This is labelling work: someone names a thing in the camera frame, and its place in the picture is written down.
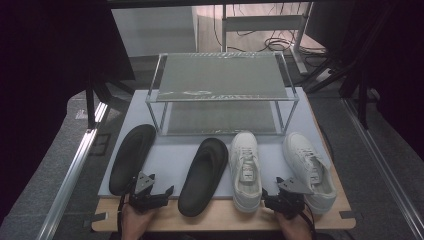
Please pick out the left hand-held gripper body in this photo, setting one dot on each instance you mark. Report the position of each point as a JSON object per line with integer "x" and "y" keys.
{"x": 146, "y": 200}

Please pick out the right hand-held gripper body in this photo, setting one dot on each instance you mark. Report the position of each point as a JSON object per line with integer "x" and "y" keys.
{"x": 288, "y": 201}

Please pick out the black slipper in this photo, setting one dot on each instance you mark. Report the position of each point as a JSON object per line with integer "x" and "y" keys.
{"x": 128, "y": 160}
{"x": 201, "y": 176}

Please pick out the white sneaker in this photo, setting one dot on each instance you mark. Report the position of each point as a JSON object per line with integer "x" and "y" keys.
{"x": 245, "y": 143}
{"x": 300, "y": 150}

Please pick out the two-tier metal shoe rack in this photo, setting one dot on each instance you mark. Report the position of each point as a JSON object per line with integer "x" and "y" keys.
{"x": 220, "y": 76}

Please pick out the person's left hand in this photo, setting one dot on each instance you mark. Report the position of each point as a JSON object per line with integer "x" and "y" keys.
{"x": 136, "y": 225}

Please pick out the light blue mat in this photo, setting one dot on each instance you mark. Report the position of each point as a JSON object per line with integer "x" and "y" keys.
{"x": 173, "y": 160}

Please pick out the black tape strip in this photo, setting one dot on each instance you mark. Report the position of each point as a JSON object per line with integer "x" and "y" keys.
{"x": 96, "y": 218}
{"x": 347, "y": 214}

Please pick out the black metal stand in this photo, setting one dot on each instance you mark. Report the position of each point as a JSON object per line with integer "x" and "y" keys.
{"x": 90, "y": 106}
{"x": 361, "y": 100}

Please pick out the aluminium rail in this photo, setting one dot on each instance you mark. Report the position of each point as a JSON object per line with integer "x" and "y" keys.
{"x": 383, "y": 166}
{"x": 71, "y": 180}

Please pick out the white metal desk frame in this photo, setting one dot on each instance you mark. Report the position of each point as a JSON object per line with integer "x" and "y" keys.
{"x": 263, "y": 22}

